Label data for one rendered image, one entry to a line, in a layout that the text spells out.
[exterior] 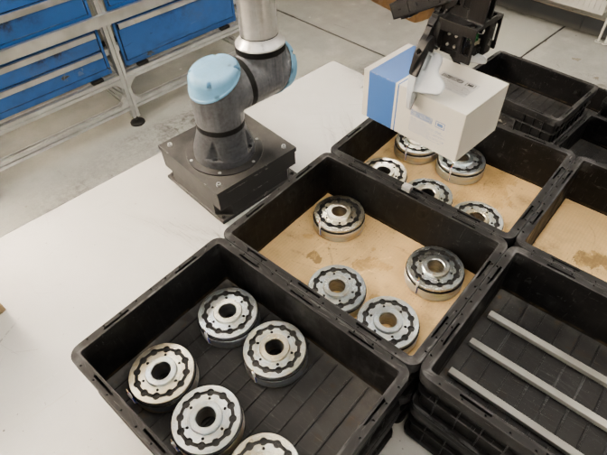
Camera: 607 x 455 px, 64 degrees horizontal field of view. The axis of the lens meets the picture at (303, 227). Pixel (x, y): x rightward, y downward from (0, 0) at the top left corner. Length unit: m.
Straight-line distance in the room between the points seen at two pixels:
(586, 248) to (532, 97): 1.14
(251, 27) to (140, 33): 1.68
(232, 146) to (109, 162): 1.59
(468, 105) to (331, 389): 0.48
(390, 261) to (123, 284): 0.59
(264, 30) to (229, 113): 0.19
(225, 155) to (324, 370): 0.58
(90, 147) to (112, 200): 1.50
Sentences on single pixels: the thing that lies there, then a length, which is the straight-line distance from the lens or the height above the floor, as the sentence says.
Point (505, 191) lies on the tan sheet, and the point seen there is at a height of 0.83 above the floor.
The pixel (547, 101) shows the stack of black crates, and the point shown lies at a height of 0.49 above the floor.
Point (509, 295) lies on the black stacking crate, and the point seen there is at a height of 0.83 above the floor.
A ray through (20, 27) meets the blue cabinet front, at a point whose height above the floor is 0.66.
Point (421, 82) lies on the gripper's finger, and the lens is 0.79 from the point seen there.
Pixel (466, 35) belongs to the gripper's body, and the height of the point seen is 1.23.
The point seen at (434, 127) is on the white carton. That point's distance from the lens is 0.81.
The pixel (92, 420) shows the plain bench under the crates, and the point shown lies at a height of 0.70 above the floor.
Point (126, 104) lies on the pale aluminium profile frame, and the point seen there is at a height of 0.14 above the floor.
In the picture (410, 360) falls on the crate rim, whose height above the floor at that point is 0.93.
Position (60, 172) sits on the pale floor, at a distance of 2.73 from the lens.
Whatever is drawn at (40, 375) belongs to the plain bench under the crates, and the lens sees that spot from 1.09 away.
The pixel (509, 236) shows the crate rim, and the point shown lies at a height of 0.93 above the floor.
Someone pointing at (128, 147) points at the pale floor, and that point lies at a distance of 2.74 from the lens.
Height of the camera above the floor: 1.55
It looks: 47 degrees down
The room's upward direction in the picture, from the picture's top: 3 degrees counter-clockwise
